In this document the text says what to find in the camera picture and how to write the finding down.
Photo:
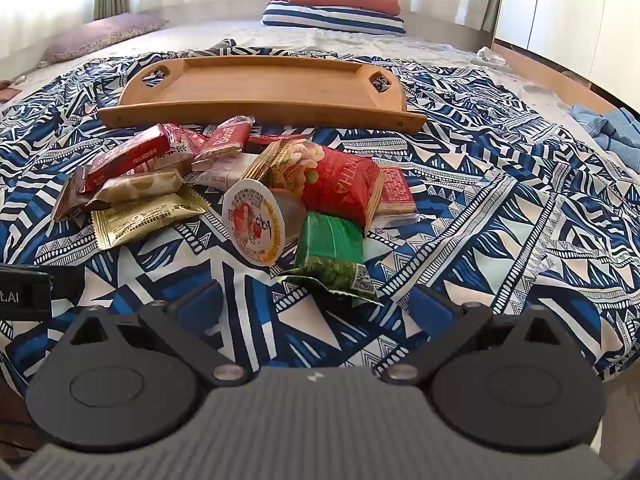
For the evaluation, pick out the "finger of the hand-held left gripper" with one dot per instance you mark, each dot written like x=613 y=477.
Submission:
x=66 y=287

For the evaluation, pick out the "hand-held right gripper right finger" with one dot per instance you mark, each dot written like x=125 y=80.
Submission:
x=432 y=306

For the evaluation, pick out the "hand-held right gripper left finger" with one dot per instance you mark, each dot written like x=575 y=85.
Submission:
x=197 y=306

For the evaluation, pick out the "brown chocolate packet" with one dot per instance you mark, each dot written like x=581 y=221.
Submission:
x=67 y=195

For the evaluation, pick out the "clear jelly cup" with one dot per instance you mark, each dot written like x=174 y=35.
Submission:
x=252 y=220

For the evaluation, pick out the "gold snack packet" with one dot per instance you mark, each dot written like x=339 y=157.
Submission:
x=145 y=215

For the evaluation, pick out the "long red snack packet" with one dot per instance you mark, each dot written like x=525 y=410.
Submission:
x=397 y=192

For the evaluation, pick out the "green pea packet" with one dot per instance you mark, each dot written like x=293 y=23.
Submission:
x=330 y=245

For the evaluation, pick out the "beige biscuit packet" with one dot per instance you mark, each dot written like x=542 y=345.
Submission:
x=140 y=185

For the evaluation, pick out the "pale snack packet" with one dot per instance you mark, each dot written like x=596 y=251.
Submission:
x=225 y=172

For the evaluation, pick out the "dark red wafer packet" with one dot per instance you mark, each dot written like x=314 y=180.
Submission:
x=130 y=152

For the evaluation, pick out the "red nut bag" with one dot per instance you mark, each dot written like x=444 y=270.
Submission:
x=340 y=180

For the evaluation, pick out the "pink white snack packet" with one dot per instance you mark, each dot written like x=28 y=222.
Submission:
x=180 y=147

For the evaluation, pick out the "red white stick packet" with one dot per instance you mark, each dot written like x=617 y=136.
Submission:
x=225 y=137

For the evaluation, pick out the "thin red snack packet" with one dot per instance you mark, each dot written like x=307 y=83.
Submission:
x=275 y=139

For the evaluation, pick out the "wooden tray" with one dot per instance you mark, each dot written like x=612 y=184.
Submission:
x=250 y=85

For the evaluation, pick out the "blue white patterned blanket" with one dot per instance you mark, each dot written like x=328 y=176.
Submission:
x=500 y=210

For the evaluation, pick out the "reddish brown cloth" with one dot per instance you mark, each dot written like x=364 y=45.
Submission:
x=7 y=91

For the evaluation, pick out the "light blue cloth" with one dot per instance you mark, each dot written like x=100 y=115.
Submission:
x=610 y=130

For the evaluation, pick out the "purple patterned pillow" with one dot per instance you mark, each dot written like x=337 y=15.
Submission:
x=100 y=35

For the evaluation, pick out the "crumpled white plastic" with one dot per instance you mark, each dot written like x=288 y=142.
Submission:
x=489 y=55

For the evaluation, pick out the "grey bed sheet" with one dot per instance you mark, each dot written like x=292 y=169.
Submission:
x=210 y=30

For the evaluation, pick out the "blue white striped pillow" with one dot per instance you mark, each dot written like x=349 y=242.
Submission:
x=330 y=19

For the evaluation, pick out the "white wardrobe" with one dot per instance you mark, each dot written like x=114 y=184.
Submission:
x=575 y=10

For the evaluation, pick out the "wooden bed frame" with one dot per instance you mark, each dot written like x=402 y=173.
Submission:
x=550 y=72

